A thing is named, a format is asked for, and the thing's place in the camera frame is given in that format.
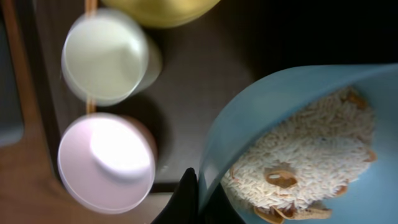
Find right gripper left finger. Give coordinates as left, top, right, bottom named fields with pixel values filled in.
left=151, top=168, right=198, bottom=224

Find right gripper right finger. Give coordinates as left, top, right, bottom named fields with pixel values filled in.
left=198, top=184, right=244, bottom=224

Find leftover rice pile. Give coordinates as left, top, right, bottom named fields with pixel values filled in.
left=221, top=86, right=377, bottom=223

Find white bowl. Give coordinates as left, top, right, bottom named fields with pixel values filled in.
left=57, top=113, right=158, bottom=214

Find light blue bowl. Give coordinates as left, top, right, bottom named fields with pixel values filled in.
left=198, top=63, right=397, bottom=223

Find white cup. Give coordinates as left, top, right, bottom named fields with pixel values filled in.
left=61, top=8, right=162, bottom=106

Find grey dishwasher rack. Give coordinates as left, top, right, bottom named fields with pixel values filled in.
left=0, top=14, right=24, bottom=147

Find dark brown serving tray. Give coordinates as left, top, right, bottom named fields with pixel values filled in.
left=30, top=0, right=398, bottom=194

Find yellow plate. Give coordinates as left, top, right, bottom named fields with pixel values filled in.
left=103, top=0, right=220, bottom=29

